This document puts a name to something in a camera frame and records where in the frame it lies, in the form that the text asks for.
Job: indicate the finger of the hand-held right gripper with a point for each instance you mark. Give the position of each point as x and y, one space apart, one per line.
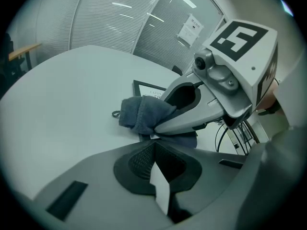
182 80
196 118

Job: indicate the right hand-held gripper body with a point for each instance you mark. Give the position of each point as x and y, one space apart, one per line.
239 68

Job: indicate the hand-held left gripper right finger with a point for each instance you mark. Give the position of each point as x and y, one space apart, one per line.
211 171

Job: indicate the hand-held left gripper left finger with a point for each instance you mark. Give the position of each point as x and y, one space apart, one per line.
96 176

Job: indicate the black framed picture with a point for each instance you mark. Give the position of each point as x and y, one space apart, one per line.
136 87

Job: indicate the dark grey cloth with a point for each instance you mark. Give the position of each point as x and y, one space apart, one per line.
141 111

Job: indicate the person's right forearm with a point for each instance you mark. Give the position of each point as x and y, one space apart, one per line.
268 97

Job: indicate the blue chair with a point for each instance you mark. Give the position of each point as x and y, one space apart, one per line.
177 70

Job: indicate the black wristwatch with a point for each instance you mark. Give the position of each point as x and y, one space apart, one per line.
269 109

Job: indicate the white paper notice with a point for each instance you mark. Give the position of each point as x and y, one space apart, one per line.
190 30

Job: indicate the grey table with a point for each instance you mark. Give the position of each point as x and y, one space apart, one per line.
72 92

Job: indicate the black office chair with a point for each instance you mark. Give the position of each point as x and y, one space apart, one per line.
9 63

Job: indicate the orange round table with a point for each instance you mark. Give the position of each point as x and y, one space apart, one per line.
24 50

